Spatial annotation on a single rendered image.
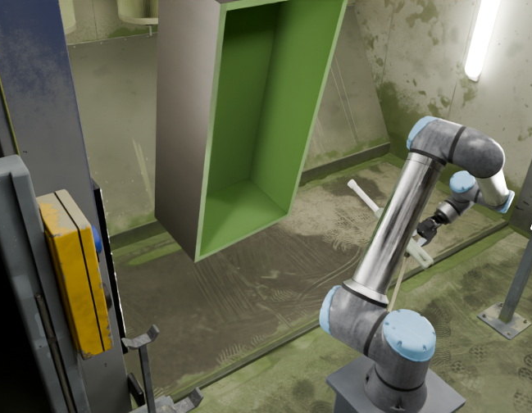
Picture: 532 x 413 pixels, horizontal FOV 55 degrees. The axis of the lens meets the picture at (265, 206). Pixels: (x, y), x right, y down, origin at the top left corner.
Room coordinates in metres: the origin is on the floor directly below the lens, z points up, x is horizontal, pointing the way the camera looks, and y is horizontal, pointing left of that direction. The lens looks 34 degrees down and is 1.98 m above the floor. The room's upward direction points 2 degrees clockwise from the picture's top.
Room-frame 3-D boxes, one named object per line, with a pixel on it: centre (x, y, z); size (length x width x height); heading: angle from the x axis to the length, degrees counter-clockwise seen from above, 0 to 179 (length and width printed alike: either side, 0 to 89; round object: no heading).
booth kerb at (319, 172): (2.94, 0.11, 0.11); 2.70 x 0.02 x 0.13; 126
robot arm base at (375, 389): (1.02, -0.42, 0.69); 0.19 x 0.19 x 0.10
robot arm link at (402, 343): (1.03, -0.42, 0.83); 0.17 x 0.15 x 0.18; 52
